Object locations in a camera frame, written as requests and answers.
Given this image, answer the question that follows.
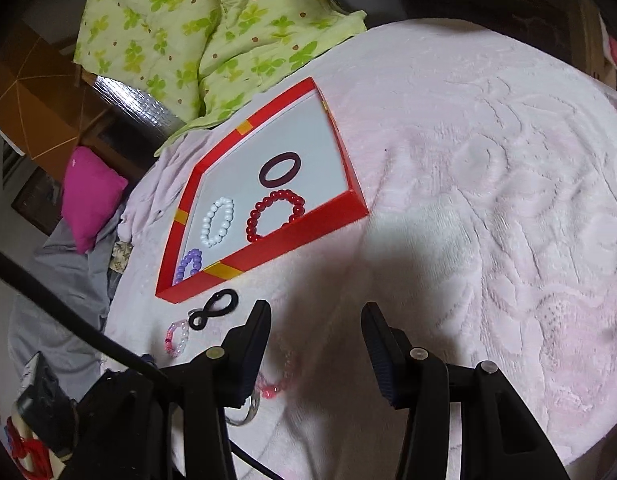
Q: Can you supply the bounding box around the pale pink embossed blanket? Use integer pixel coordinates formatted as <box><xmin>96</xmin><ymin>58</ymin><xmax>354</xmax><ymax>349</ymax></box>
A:
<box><xmin>101</xmin><ymin>17</ymin><xmax>617</xmax><ymax>480</ymax></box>

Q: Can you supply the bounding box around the clear pink bead bracelet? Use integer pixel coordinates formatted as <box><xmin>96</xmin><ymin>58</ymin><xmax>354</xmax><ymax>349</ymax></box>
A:
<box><xmin>164</xmin><ymin>320</ymin><xmax>190</xmax><ymax>358</ymax></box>

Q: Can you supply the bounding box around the red bead bracelet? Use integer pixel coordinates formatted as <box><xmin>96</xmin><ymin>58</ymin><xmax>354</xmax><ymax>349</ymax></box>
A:
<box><xmin>246</xmin><ymin>188</ymin><xmax>306</xmax><ymax>242</ymax></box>

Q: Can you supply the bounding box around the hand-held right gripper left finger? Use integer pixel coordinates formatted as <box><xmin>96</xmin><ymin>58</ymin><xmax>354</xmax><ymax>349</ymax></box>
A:
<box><xmin>76</xmin><ymin>300</ymin><xmax>274</xmax><ymax>480</ymax></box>

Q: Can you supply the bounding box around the magenta pillow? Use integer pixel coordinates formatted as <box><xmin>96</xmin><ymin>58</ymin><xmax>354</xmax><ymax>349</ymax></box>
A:
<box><xmin>62</xmin><ymin>146</ymin><xmax>129</xmax><ymax>254</ymax></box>

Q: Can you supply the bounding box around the orange cardboard box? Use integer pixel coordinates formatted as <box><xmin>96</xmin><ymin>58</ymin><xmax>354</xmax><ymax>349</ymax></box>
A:
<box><xmin>0</xmin><ymin>35</ymin><xmax>96</xmax><ymax>176</ymax></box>

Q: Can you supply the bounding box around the silver foil insulation mat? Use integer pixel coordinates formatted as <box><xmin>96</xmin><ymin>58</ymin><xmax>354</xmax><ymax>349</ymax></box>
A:
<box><xmin>86</xmin><ymin>72</ymin><xmax>186</xmax><ymax>133</ymax></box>

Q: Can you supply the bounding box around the purple bead bracelet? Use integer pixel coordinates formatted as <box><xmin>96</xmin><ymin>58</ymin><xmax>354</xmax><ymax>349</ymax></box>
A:
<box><xmin>173</xmin><ymin>249</ymin><xmax>204</xmax><ymax>286</ymax></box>

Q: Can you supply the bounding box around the red shallow tray box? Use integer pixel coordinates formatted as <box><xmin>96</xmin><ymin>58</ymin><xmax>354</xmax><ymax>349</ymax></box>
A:
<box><xmin>155</xmin><ymin>76</ymin><xmax>368</xmax><ymax>305</ymax></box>

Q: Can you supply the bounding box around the maroon hair tie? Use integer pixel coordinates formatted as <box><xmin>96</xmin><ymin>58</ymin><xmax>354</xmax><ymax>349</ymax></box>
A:
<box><xmin>259</xmin><ymin>151</ymin><xmax>300</xmax><ymax>187</ymax></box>

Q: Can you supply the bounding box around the dark wooden furniture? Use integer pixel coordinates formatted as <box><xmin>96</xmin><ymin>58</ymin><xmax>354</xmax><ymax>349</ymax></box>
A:
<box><xmin>403</xmin><ymin>0</ymin><xmax>589</xmax><ymax>61</ymax></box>

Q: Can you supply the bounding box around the wooden side table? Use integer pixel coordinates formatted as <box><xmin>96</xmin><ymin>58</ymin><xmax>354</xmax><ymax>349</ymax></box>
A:
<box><xmin>73</xmin><ymin>95</ymin><xmax>159</xmax><ymax>181</ymax></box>

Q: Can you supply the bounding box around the silver bangle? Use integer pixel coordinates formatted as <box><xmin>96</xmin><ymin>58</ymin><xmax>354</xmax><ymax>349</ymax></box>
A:
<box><xmin>223</xmin><ymin>394</ymin><xmax>262</xmax><ymax>427</ymax></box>

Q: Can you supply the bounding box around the brown cardboard box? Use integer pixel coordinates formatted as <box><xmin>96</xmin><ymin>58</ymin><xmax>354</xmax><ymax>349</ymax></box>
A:
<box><xmin>569</xmin><ymin>0</ymin><xmax>617</xmax><ymax>86</ymax></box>

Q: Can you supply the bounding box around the grey bed sheet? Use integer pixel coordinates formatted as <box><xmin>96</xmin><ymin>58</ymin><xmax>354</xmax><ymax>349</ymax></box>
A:
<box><xmin>8</xmin><ymin>210</ymin><xmax>124</xmax><ymax>386</ymax></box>

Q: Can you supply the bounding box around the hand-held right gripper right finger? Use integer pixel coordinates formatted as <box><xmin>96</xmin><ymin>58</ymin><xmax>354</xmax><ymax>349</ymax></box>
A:
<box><xmin>361</xmin><ymin>302</ymin><xmax>572</xmax><ymax>480</ymax></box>

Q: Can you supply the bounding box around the white bead bracelet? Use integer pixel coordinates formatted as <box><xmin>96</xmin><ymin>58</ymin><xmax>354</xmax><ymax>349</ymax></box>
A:
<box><xmin>200</xmin><ymin>196</ymin><xmax>236</xmax><ymax>248</ymax></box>

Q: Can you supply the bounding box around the black cable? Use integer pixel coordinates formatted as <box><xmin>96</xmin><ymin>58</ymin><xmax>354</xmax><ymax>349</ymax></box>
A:
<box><xmin>0</xmin><ymin>246</ymin><xmax>199</xmax><ymax>386</ymax></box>

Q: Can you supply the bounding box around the floral patterned cloth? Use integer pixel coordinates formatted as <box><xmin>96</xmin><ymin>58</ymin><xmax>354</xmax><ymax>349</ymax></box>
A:
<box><xmin>108</xmin><ymin>240</ymin><xmax>134</xmax><ymax>275</ymax></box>

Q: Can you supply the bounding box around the black figure-eight hair tie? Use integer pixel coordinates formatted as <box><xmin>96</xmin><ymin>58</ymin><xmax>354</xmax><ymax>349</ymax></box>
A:
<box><xmin>188</xmin><ymin>288</ymin><xmax>238</xmax><ymax>332</ymax></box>

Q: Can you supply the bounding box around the green clover print quilt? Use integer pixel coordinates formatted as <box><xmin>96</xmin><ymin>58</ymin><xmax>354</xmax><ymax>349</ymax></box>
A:
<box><xmin>72</xmin><ymin>0</ymin><xmax>368</xmax><ymax>157</ymax></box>

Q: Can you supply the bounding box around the bright pink bead bracelet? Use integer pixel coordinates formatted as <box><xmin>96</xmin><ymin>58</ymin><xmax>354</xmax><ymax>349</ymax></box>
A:
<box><xmin>256</xmin><ymin>350</ymin><xmax>296</xmax><ymax>401</ymax></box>

